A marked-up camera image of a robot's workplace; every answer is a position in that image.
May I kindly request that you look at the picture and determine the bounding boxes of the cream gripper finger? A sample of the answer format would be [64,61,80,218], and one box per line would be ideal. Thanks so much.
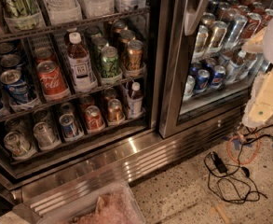
[241,28,266,53]
[241,70,273,128]

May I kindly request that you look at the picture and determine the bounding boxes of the red coke can bottom shelf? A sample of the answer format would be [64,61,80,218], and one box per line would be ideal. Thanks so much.
[85,105,105,133]

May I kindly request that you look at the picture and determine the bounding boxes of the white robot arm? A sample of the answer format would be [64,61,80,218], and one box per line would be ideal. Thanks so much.
[242,19,273,128]

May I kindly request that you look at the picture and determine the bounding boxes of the red coke can behind door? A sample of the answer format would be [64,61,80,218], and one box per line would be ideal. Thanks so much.
[241,12,262,40]

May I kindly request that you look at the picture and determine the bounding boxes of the silver tall can behind door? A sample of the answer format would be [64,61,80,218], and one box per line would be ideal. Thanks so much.
[225,14,247,49]

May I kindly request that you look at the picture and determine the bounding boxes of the gold can behind door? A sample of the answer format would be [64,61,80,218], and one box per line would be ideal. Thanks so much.
[207,21,227,49]

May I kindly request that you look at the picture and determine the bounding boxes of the blue pepsi can behind door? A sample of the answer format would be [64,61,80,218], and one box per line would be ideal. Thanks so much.
[209,65,225,89]

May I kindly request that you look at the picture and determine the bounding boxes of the glass fridge door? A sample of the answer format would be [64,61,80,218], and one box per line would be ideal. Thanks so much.
[159,0,273,137]

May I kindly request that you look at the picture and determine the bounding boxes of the gold soda can front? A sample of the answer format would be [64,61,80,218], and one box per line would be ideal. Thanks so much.
[125,40,143,77]

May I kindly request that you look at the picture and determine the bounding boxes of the small tea bottle bottom shelf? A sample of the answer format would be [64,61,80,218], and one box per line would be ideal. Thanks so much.
[127,81,143,118]

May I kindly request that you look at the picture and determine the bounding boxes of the green soda can front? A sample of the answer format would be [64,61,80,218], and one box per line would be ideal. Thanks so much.
[101,46,122,84]

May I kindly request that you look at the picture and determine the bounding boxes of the gold can bottom shelf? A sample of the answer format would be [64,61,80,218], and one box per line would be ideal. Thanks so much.
[107,99,125,124]

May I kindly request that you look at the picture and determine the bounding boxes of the steel fridge base grille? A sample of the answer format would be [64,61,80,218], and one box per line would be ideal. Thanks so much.
[13,105,244,224]

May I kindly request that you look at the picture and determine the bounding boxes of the blue pepsi can bottom shelf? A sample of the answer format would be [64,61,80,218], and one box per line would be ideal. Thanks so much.
[59,114,84,141]

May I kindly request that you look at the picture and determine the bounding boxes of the blue pepsi can shelf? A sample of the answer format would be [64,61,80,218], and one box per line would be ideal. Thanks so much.
[0,69,40,110]
[59,114,84,141]

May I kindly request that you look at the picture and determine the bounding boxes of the large red coca-cola can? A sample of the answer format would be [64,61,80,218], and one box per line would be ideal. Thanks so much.
[37,61,70,101]

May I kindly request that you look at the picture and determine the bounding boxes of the silver can bottom shelf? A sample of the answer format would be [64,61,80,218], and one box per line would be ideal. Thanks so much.
[34,122,61,150]

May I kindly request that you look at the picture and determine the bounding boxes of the blue pepsi can middle shelf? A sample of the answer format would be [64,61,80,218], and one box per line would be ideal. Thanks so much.
[0,69,40,110]

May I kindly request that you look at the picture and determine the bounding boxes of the green white can bottom left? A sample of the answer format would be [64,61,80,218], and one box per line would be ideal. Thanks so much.
[4,132,36,161]

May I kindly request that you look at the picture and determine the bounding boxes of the iced tea bottle white cap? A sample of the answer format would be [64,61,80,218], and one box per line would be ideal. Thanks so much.
[67,32,97,92]

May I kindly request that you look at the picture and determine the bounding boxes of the clear plastic bin pink wrap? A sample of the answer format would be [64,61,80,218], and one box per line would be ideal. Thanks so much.
[36,181,146,224]

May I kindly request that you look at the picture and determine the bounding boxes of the green striped cans bin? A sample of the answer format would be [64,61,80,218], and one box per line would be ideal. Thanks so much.
[0,0,45,33]

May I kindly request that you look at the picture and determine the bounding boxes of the orange cable loop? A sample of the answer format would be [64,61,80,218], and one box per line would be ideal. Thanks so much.
[225,133,261,165]

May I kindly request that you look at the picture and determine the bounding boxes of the black power adapter with cable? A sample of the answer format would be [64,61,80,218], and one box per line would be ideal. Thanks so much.
[203,151,267,204]

